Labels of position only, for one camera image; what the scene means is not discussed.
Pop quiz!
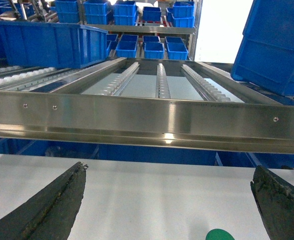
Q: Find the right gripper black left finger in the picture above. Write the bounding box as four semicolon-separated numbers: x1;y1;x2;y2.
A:
0;161;88;240

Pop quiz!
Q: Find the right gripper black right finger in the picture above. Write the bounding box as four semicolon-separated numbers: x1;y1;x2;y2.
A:
250;165;294;240

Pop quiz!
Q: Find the stainless steel roller shelf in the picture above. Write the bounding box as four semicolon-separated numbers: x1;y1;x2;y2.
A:
0;58;294;154

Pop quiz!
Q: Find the large blue bin on shelf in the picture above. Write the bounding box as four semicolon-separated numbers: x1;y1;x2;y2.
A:
0;21;107;69

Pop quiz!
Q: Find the background shelf of blue bins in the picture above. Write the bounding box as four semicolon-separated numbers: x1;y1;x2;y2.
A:
54;0;195;47

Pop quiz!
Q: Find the green push button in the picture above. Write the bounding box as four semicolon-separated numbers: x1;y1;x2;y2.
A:
205;228;235;240

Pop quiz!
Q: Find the tilted blue bin right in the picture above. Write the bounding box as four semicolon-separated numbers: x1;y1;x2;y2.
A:
231;0;294;96

